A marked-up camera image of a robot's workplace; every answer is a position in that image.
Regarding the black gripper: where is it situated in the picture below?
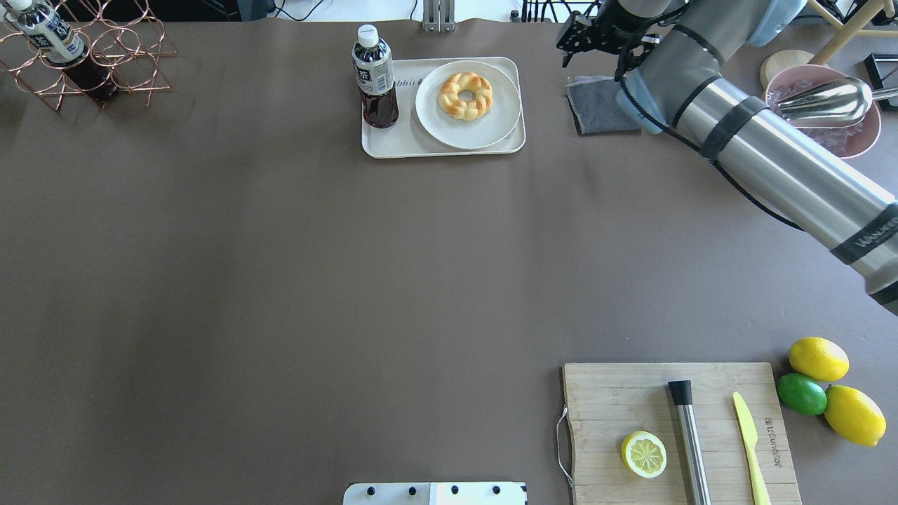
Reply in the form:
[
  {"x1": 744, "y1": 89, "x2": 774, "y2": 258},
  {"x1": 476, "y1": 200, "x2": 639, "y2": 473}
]
[{"x1": 556, "y1": 1, "x2": 660, "y2": 55}]

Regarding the white bowl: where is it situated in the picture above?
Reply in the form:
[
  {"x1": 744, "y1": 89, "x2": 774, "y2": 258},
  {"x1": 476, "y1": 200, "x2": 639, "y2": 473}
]
[{"x1": 415, "y1": 60, "x2": 522, "y2": 150}]

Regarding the braided glazed donut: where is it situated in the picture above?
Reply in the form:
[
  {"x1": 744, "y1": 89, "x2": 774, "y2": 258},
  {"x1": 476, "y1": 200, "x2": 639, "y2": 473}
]
[{"x1": 437, "y1": 72, "x2": 494, "y2": 122}]

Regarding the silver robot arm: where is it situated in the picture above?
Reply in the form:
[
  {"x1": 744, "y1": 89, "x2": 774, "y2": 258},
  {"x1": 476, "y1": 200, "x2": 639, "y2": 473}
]
[{"x1": 557, "y1": 1, "x2": 897, "y2": 313}]

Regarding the cream serving tray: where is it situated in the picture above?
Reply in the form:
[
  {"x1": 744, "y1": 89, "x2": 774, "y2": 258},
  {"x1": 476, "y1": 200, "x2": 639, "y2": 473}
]
[{"x1": 361, "y1": 55, "x2": 526, "y2": 158}]

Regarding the dark drink bottle on tray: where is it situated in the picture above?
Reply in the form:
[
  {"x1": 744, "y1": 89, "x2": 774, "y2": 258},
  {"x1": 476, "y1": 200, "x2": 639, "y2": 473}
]
[{"x1": 351, "y1": 25, "x2": 400, "y2": 129}]

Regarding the grey folded cloth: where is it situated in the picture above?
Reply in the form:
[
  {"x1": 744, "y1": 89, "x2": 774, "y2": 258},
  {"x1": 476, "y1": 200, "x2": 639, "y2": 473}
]
[{"x1": 565, "y1": 76, "x2": 641, "y2": 135}]

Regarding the steel scoop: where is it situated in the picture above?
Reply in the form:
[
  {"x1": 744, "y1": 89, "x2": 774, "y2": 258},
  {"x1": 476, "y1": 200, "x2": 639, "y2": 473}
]
[{"x1": 777, "y1": 77, "x2": 897, "y2": 128}]

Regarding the pink bowl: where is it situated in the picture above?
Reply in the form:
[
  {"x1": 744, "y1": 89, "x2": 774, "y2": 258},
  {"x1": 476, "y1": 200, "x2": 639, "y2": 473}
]
[{"x1": 764, "y1": 65, "x2": 881, "y2": 159}]

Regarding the steel cylinder muddler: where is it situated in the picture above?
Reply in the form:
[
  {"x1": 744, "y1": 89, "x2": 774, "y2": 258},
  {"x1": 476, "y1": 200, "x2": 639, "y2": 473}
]
[{"x1": 667, "y1": 379, "x2": 713, "y2": 504}]

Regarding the wooden cutting board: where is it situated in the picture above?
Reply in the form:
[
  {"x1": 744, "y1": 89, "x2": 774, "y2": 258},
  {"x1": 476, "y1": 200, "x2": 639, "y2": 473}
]
[{"x1": 562, "y1": 362, "x2": 802, "y2": 504}]

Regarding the yellow lemon far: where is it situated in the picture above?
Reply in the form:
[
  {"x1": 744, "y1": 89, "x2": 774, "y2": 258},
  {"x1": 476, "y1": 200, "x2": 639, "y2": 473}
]
[{"x1": 788, "y1": 337, "x2": 850, "y2": 382}]

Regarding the yellow lemon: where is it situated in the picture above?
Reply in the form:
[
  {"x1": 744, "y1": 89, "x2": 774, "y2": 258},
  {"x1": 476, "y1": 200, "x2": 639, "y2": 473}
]
[
  {"x1": 824, "y1": 384, "x2": 887, "y2": 447},
  {"x1": 788, "y1": 337, "x2": 850, "y2": 382}
]

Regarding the green lime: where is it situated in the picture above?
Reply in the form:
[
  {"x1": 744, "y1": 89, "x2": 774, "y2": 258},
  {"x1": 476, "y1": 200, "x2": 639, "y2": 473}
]
[{"x1": 776, "y1": 372, "x2": 828, "y2": 416}]

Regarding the yellow plastic knife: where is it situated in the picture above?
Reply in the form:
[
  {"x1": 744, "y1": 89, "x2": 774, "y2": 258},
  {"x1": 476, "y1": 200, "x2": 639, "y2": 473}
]
[{"x1": 732, "y1": 392, "x2": 772, "y2": 504}]

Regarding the half lemon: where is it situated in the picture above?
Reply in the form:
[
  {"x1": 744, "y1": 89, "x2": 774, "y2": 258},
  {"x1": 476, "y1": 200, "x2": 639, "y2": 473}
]
[{"x1": 620, "y1": 431, "x2": 667, "y2": 478}]

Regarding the yellow lemon near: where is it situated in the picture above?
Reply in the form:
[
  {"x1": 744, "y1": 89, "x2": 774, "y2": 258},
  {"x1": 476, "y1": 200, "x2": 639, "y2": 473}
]
[{"x1": 824, "y1": 384, "x2": 887, "y2": 447}]

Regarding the bottle in rack upper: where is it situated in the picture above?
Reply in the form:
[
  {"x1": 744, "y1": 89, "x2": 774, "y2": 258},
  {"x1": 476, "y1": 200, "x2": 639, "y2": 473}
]
[{"x1": 2, "y1": 1, "x2": 119, "y2": 102}]

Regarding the aluminium frame post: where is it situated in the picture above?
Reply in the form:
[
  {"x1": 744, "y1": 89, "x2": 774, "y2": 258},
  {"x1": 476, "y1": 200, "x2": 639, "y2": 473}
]
[{"x1": 421, "y1": 0, "x2": 456, "y2": 33}]

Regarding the copper wire bottle rack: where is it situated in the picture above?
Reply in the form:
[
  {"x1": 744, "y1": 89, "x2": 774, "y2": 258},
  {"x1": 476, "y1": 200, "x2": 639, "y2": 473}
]
[{"x1": 2, "y1": 1, "x2": 179, "y2": 112}]

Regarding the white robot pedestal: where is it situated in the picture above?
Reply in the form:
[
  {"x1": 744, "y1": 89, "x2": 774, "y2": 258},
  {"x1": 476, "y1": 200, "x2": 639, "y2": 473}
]
[{"x1": 342, "y1": 480, "x2": 528, "y2": 504}]

